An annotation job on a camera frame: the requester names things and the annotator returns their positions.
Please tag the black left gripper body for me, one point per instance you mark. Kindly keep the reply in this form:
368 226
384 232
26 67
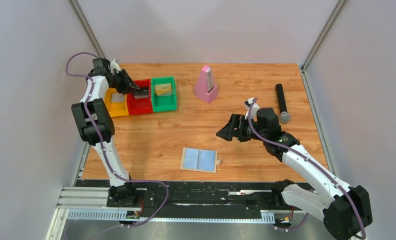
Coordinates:
120 82

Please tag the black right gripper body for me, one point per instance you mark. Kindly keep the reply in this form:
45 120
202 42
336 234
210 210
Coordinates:
249 132

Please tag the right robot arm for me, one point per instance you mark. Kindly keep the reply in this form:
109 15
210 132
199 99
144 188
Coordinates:
344 210

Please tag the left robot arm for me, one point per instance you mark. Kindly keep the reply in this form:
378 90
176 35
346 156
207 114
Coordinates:
96 127

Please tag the black card stack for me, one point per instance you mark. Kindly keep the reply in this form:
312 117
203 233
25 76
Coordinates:
141 94

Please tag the silver card stack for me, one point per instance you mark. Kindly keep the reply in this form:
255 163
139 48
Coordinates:
117 98

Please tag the gold card stack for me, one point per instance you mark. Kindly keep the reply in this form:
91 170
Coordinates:
163 89

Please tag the black silver microphone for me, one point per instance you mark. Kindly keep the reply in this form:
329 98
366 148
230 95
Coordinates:
284 116

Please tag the red plastic bin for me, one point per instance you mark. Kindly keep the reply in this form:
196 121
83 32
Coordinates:
140 106

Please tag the yellow plastic bin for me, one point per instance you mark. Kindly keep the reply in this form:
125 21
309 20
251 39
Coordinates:
115 109

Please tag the green plastic bin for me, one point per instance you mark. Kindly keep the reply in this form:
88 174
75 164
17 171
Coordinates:
165 102

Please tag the pink metronome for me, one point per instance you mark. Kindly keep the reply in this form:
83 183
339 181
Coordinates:
206 88

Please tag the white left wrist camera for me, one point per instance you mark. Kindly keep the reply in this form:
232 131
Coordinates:
114 67

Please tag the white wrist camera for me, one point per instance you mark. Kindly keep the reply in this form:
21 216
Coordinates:
251 108
114 67

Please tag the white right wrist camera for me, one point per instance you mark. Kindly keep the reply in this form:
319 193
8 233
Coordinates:
251 108

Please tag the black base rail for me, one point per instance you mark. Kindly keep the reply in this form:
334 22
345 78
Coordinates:
196 202

